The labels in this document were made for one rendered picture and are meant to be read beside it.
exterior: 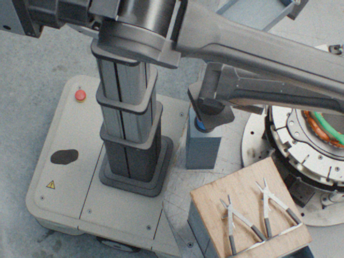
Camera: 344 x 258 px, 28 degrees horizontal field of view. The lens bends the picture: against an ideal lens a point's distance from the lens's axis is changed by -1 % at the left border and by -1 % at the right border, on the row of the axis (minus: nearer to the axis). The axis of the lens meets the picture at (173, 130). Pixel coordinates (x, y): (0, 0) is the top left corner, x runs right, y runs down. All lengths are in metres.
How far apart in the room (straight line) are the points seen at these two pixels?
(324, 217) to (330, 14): 0.58
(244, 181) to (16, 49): 1.54
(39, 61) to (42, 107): 0.20
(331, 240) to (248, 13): 0.59
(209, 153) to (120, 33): 0.90
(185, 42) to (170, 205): 0.98
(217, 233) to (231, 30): 0.70
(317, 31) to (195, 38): 1.18
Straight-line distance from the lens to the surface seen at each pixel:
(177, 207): 1.75
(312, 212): 1.76
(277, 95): 1.12
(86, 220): 2.29
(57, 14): 0.80
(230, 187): 1.47
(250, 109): 1.33
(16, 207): 2.61
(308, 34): 1.96
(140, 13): 0.79
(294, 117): 1.50
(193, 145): 1.59
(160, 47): 0.80
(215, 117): 1.41
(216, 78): 1.25
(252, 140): 1.79
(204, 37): 0.81
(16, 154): 2.66
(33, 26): 0.84
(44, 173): 2.35
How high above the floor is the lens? 2.49
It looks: 71 degrees down
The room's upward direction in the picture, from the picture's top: 2 degrees clockwise
